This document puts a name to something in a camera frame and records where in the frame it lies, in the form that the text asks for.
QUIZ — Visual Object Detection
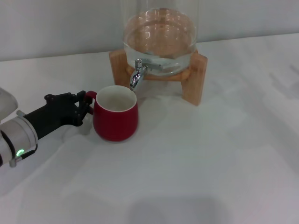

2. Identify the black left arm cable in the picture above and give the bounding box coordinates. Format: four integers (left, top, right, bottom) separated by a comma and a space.
9, 144, 38, 168

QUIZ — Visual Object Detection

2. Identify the glass water dispenser jar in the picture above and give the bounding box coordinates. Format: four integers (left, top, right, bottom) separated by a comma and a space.
122, 0, 199, 77

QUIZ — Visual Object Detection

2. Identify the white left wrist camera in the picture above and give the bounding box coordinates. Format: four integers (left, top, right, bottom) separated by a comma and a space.
0, 87, 19, 122

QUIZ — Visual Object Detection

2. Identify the chrome faucet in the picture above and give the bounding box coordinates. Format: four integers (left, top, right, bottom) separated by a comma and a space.
129, 58, 162, 91

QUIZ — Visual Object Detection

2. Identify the red ceramic cup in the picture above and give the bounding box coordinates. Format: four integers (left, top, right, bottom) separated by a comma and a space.
85, 85, 140, 142

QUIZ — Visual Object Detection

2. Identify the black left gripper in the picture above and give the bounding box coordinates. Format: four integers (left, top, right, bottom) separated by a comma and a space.
22, 90, 93, 141

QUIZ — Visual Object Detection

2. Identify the wooden dispenser stand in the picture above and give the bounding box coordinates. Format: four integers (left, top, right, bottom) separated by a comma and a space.
108, 50, 208, 107

